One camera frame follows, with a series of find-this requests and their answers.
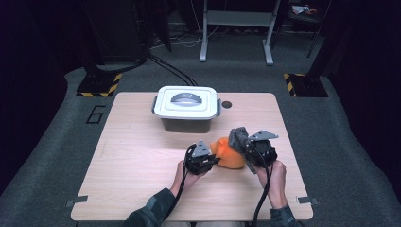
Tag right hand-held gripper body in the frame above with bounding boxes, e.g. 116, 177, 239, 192
247, 130, 280, 168

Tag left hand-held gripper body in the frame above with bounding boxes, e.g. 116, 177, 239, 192
183, 139, 213, 176

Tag orange plush toy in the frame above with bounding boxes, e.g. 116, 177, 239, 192
210, 136, 247, 169

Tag storage box with white lid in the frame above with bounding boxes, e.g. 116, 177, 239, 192
151, 85, 222, 134

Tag person's left hand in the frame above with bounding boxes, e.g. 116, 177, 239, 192
169, 160, 207, 197

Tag person's right hand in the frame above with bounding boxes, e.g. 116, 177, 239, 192
255, 160, 288, 210

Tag black yellow-striped stand base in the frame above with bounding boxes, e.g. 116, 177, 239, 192
76, 73, 123, 98
283, 73, 329, 98

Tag dark stand with colourful item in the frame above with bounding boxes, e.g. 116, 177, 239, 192
285, 0, 332, 58

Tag dark equipment cabinet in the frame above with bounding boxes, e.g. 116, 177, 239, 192
82, 0, 149, 64

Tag left hand-held gripper black cable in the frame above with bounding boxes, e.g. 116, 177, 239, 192
163, 166, 190, 222

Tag hand-held gripper black cable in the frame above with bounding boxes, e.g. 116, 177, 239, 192
163, 166, 190, 222
252, 145, 273, 227

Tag right hand-held gripper black cable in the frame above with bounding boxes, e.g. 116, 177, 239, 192
252, 145, 273, 227

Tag black floor cables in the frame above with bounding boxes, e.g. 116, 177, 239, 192
148, 53, 200, 87

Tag white cable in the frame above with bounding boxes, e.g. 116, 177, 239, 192
176, 0, 221, 49

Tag white metal stand frame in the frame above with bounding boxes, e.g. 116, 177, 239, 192
199, 0, 282, 66

